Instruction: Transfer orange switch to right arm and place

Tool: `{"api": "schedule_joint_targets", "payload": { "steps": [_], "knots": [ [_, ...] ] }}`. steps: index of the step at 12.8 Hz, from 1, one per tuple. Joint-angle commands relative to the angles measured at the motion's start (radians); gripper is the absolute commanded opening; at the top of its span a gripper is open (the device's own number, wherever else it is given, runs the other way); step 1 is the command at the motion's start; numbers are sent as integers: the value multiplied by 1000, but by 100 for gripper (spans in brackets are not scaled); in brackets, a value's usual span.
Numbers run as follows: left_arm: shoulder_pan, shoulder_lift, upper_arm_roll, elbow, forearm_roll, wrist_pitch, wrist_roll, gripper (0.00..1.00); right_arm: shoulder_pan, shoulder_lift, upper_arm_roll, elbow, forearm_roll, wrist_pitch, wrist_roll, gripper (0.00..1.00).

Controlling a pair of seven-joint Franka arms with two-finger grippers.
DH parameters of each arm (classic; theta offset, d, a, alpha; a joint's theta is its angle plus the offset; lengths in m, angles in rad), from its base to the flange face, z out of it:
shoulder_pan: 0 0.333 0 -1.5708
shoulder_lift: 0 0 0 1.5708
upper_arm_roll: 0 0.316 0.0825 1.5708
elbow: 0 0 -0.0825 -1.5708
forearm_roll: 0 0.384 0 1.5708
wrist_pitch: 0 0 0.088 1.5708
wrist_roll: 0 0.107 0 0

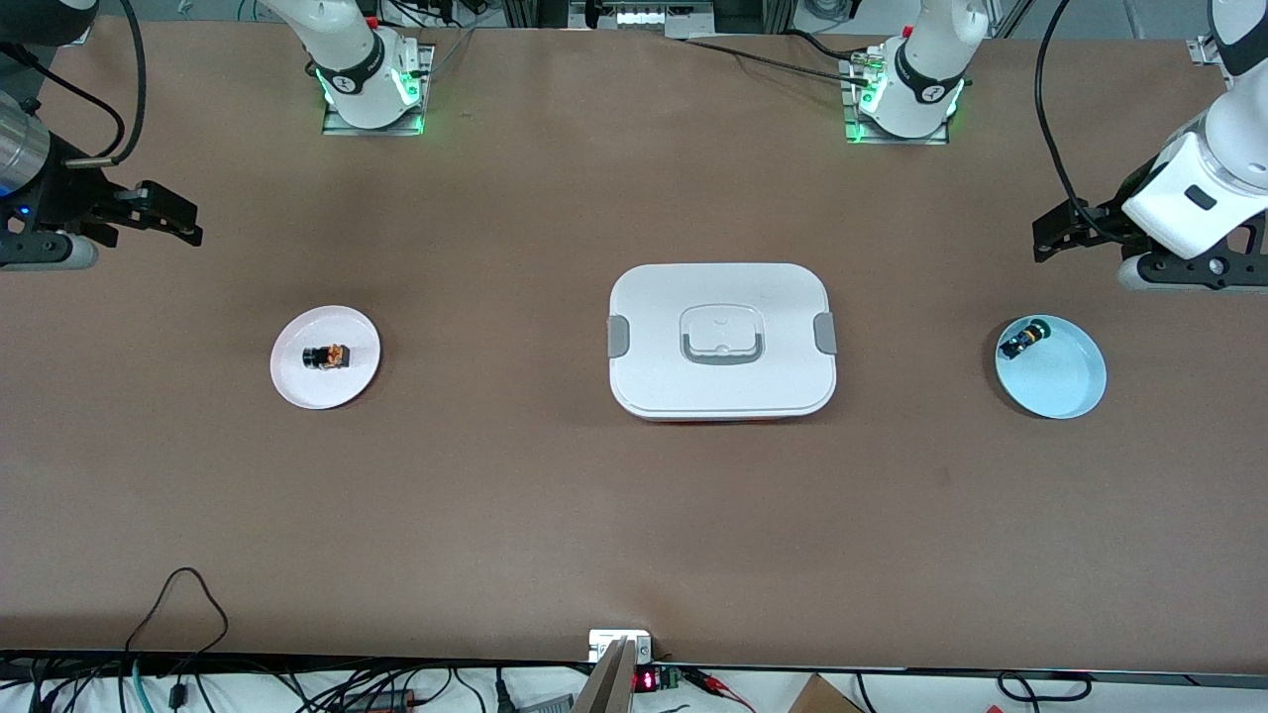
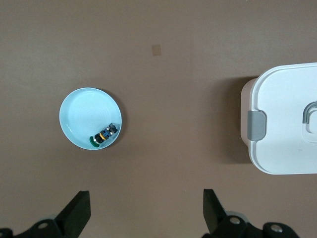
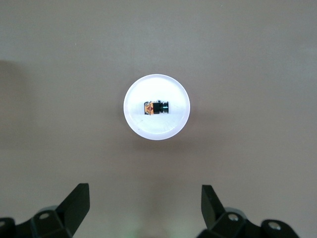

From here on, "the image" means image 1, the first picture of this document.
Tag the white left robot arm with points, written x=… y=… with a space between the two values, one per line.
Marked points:
x=1169 y=223

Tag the light blue round plate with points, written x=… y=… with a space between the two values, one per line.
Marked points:
x=1065 y=376

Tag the white metal table clamp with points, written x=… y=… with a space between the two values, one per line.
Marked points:
x=604 y=644

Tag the green push-button switch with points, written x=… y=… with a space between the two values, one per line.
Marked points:
x=1023 y=340

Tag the brown cardboard piece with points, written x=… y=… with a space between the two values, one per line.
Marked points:
x=822 y=698

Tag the red digit display module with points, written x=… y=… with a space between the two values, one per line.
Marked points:
x=646 y=681

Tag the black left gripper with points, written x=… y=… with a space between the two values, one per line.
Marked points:
x=1103 y=219

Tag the grey slanted beam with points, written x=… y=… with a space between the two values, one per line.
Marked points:
x=609 y=688

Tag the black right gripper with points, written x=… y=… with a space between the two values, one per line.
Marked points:
x=61 y=197

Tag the white lidded container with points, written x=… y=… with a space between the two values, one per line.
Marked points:
x=723 y=391

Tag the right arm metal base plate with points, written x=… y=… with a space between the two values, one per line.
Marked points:
x=424 y=89

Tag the pink round plate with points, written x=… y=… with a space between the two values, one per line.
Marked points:
x=337 y=391

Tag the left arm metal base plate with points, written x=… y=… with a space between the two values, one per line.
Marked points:
x=850 y=109

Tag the orange push-button switch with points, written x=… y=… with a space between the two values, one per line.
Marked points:
x=329 y=356

